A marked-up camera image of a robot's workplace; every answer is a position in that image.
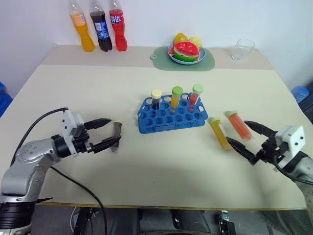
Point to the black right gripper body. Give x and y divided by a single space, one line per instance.
270 150

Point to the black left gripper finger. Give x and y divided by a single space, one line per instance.
97 123
105 143

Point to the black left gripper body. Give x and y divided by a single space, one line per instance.
82 144

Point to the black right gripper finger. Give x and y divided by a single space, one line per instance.
260 129
240 148

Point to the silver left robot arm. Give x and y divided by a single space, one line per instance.
27 159

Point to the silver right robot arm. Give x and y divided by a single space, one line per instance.
305 171

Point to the dark liquid tube yellow cap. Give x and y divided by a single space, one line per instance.
156 100
117 128

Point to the orange liquid tube green cap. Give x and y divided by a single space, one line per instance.
240 127

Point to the yellow liquid tube green cap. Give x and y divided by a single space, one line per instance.
220 133
176 96

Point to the blue test tube rack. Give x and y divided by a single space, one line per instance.
156 127

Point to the red liquid tube green cap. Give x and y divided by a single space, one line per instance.
195 95

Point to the black case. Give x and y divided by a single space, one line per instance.
307 110

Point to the blue water jug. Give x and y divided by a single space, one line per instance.
300 94

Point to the black metal clamp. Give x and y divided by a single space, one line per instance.
226 222

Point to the clear plastic cup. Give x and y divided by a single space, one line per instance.
242 50

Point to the orange soda plastic bottle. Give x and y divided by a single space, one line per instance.
85 36

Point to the green silicone mat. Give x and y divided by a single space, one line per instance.
160 61

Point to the dark rounded shape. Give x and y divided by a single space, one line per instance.
190 220

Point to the cola plastic bottle blue label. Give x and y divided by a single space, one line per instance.
102 34

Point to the blue plastic crate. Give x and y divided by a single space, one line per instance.
4 100

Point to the red soda plastic bottle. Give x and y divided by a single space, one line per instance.
119 34

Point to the light blue plate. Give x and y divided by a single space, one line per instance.
203 55

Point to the toy watermelon slice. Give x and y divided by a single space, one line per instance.
187 51

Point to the yellow toy lemon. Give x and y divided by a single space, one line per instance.
196 41

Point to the orange yellow toy fruit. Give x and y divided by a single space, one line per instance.
180 38

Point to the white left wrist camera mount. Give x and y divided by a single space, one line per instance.
71 122

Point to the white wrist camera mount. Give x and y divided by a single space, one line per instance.
71 122
293 139

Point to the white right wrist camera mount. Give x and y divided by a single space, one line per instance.
293 139

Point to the black metal frame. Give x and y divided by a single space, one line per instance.
88 220

